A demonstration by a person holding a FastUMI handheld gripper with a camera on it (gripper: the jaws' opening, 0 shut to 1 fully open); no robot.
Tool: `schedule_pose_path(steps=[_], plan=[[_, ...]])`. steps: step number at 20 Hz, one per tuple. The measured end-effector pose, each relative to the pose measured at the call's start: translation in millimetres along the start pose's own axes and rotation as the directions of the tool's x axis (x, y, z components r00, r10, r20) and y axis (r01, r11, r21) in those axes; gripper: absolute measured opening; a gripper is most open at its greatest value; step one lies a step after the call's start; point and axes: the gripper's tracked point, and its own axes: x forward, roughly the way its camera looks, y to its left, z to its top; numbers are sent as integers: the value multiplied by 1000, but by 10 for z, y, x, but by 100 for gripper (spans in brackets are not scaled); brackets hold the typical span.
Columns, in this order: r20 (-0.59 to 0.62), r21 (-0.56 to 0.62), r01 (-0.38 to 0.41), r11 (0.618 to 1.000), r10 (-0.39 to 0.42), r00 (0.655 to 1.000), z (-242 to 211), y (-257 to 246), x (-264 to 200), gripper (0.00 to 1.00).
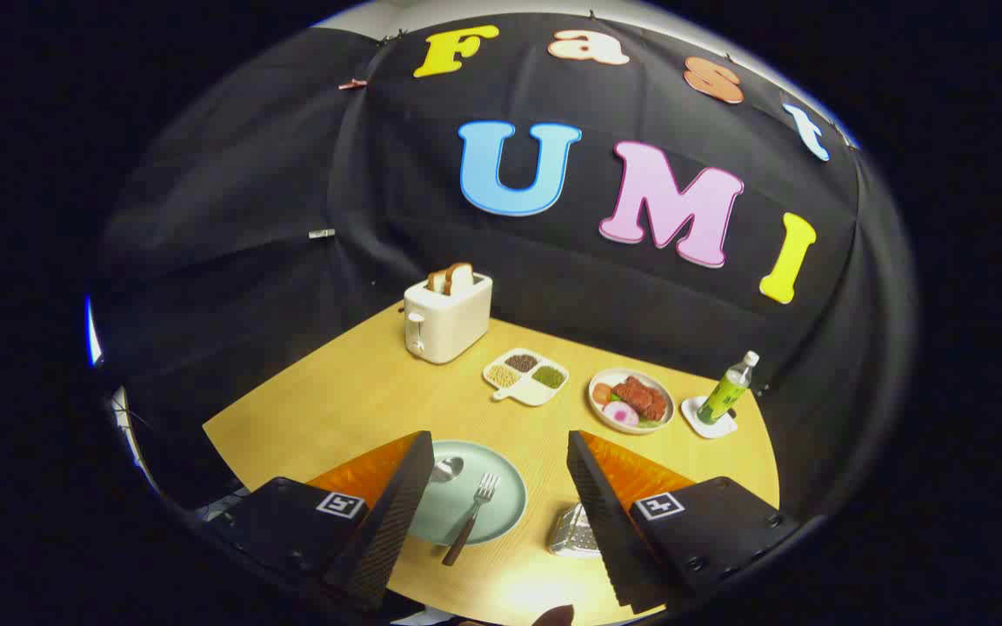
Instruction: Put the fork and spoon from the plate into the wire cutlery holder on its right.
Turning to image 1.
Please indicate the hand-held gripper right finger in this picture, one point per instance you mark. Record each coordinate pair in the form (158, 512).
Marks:
(601, 522)

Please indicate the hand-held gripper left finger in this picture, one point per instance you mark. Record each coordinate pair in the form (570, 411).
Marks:
(397, 522)

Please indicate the metal spoon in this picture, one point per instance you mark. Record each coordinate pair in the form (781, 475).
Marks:
(447, 469)

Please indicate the light green round plate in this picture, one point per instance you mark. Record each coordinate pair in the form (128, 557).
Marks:
(501, 496)

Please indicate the pink round food slice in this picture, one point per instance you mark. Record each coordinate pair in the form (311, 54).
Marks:
(621, 415)

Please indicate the orange carrot slice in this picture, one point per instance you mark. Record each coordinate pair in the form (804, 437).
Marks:
(602, 393)

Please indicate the brown meat piece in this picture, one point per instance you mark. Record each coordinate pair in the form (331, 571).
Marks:
(644, 398)

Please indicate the white square coaster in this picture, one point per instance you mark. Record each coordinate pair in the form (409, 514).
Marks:
(692, 414)

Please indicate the white divided dish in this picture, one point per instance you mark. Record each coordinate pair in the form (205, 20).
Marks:
(531, 393)

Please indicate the white oval food plate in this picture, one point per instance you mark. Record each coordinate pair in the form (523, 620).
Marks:
(609, 376)

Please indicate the green beans pile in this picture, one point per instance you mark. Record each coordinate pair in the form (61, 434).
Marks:
(549, 376)

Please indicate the yellow beans pile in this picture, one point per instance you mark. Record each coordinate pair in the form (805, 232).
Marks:
(504, 376)

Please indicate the brown beans pile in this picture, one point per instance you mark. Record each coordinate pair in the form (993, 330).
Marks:
(522, 362)

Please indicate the green drink bottle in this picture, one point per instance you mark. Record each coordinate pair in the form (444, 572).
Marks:
(727, 391)

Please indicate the white toaster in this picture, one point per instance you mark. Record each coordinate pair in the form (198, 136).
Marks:
(453, 322)

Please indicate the small bread slice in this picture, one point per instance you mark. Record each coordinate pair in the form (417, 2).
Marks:
(437, 281)

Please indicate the large bread slice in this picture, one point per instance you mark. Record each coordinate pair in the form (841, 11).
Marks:
(459, 278)

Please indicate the silver clip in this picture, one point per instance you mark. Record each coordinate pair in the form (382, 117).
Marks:
(322, 234)

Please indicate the red clip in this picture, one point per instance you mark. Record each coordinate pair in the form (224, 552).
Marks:
(351, 84)

